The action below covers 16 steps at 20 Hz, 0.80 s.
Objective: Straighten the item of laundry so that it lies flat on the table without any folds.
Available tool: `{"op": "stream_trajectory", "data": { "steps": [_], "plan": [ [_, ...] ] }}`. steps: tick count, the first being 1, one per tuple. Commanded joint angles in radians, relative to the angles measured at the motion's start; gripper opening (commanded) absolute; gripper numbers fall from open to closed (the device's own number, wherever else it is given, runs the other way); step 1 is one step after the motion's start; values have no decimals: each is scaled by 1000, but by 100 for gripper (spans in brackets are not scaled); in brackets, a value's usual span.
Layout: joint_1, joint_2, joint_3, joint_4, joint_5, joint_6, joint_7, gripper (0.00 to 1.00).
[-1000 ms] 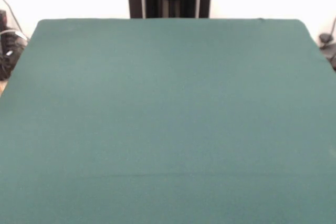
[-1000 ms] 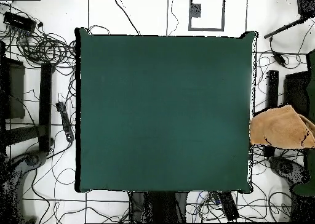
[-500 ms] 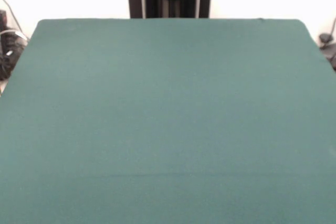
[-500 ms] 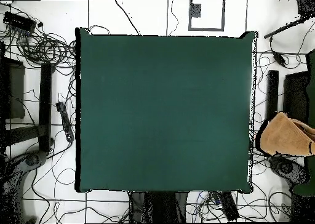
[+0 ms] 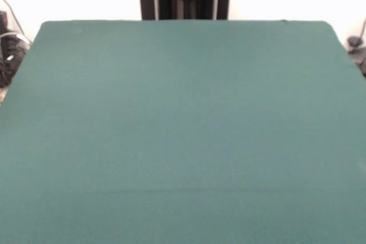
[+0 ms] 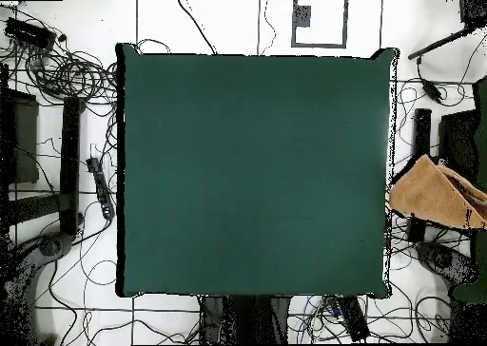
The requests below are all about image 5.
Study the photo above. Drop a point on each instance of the black clamp mount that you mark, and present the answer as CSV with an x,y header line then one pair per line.
x,y
356,42

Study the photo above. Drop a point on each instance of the dark green tablecloth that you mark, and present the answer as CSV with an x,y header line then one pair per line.
x,y
186,141

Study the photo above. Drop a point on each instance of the black electronics pile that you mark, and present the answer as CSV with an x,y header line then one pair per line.
x,y
8,61

